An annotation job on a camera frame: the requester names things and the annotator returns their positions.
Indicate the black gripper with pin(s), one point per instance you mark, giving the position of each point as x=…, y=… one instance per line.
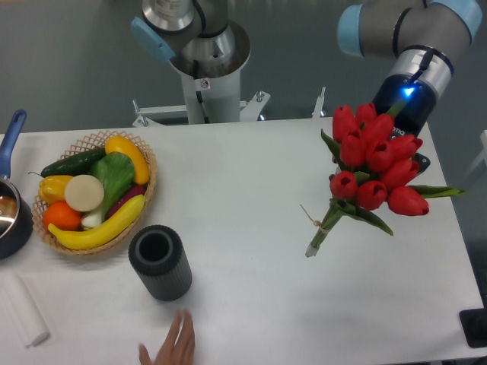
x=416, y=99

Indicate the red tulip bouquet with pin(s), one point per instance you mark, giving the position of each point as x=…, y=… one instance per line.
x=374, y=168

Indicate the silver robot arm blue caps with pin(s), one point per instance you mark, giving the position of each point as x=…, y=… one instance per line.
x=426, y=39

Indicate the bare human hand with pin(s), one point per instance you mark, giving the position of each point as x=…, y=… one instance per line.
x=179, y=345

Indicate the black device at edge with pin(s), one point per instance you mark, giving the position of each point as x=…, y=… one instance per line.
x=473, y=322

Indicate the purple eggplant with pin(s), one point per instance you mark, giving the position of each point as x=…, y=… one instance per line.
x=132, y=192

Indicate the dark grey ribbed vase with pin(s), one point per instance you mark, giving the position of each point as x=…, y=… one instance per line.
x=157, y=255

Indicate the yellow zucchini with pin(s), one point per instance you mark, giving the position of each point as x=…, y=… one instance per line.
x=123, y=145

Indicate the green bok choy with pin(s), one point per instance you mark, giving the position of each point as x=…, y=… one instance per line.
x=116, y=173

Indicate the woven wicker basket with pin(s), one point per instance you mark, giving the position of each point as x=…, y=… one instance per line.
x=90, y=142

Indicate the green cucumber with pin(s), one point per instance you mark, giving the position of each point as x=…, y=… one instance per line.
x=73, y=165

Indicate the beige round disc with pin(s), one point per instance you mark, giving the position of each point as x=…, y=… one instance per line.
x=84, y=193

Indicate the long yellow squash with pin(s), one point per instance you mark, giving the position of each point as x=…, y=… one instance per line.
x=103, y=233

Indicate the orange fruit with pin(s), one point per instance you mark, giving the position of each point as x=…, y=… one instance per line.
x=62, y=216

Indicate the yellow bell pepper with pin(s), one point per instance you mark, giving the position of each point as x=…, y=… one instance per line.
x=52, y=188

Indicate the white folded cloth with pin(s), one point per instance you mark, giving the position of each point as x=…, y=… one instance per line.
x=23, y=311

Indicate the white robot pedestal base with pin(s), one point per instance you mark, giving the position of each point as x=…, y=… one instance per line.
x=208, y=50

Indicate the blue handled saucepan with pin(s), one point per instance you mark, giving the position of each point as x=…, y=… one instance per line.
x=16, y=217

